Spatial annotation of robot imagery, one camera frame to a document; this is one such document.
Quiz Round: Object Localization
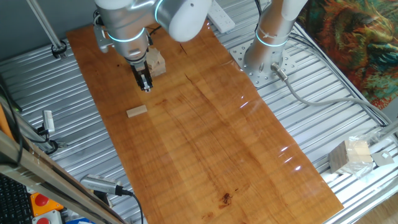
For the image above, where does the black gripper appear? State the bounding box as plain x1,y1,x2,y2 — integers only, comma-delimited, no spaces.
129,62,154,93

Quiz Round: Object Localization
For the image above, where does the wood grain vinyl mat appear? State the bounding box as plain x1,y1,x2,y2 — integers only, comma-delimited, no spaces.
66,0,345,224

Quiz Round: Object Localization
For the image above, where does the black pole clamp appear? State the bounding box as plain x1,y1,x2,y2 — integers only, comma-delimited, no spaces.
50,39,68,60

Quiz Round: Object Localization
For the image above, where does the white power strip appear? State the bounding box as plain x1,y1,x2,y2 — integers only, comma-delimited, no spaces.
206,0,236,34

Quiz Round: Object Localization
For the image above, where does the grey metal pole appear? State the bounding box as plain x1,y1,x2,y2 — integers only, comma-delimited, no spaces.
26,0,63,50

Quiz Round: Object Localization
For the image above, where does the orange wooden board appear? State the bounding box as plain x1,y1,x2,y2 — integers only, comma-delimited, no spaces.
0,104,15,141

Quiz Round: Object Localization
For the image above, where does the blue and white bag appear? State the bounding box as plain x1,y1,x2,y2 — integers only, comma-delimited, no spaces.
65,217,96,224

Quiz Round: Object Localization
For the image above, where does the orange box with red button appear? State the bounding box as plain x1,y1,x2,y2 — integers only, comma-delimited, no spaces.
30,192,65,218

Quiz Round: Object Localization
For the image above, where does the grey box with red button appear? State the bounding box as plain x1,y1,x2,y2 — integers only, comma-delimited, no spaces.
32,210,65,224

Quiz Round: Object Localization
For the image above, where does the black keyboard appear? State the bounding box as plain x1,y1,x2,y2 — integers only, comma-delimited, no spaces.
0,174,34,224

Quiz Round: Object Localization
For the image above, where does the spare wooden block bundle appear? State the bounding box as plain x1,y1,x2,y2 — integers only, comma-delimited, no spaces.
328,139,374,174

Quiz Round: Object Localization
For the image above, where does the colourful painting cloth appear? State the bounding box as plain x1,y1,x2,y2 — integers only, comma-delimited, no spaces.
297,0,398,110

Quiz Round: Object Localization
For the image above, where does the clear plastic bag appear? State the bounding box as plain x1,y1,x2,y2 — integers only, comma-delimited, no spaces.
328,134,388,180

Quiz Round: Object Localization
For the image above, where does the metal plate with square hole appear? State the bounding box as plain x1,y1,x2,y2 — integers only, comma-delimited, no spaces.
371,150,396,168

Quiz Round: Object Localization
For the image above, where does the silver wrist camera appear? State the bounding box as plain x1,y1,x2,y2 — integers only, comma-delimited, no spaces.
93,23,113,54

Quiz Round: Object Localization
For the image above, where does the silver depth camera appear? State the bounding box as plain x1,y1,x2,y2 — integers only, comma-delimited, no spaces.
42,110,56,135
80,174,124,197

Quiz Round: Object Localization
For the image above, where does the black camera cable loop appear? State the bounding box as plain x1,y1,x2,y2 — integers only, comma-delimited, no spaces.
35,126,68,156

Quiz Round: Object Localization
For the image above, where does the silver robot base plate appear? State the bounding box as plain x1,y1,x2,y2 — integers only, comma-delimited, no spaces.
229,39,299,88

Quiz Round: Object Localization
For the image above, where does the dark camera stand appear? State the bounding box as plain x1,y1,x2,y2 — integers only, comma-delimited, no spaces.
93,189,113,208

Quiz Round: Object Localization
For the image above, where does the grey cable with metal connector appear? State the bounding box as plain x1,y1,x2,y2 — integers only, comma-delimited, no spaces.
270,62,393,125

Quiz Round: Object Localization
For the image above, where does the beige frame bar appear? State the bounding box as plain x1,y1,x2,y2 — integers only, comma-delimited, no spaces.
0,130,128,224

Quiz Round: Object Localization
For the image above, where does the grey aluminium frame post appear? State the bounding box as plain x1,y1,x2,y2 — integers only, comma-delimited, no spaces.
368,96,398,147

